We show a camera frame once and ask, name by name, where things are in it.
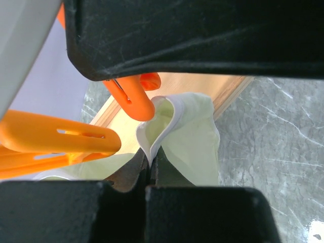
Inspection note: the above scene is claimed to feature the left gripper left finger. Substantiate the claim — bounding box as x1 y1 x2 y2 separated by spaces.
1 150 148 242

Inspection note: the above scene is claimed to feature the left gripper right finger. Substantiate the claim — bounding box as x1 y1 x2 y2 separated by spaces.
145 149 280 242

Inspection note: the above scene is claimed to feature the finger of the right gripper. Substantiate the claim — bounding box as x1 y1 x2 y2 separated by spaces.
64 1 323 81

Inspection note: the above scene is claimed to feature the white oval clip hanger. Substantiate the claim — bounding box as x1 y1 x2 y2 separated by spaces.
1 0 61 116

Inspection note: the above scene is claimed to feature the pale green underwear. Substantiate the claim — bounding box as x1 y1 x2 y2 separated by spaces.
33 98 220 186

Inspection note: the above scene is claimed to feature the wooden hanger rack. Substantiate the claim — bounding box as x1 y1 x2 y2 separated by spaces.
91 73 253 154

